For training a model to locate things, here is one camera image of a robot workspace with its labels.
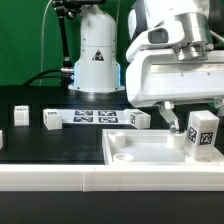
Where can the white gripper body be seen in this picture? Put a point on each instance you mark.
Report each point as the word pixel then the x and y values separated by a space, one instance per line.
pixel 156 76

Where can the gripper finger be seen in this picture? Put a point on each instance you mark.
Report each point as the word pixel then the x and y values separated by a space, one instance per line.
pixel 166 111
pixel 219 104

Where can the white square tabletop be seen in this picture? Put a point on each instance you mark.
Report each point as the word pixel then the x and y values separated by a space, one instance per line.
pixel 150 147

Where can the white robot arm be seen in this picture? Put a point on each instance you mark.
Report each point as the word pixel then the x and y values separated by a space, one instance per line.
pixel 184 26

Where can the fiducial marker sheet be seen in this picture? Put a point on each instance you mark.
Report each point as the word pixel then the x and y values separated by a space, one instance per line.
pixel 75 116

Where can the white U-shaped fence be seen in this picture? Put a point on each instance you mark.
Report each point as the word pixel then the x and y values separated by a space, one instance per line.
pixel 105 177

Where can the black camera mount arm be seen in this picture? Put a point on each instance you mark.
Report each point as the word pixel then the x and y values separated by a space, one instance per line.
pixel 69 9

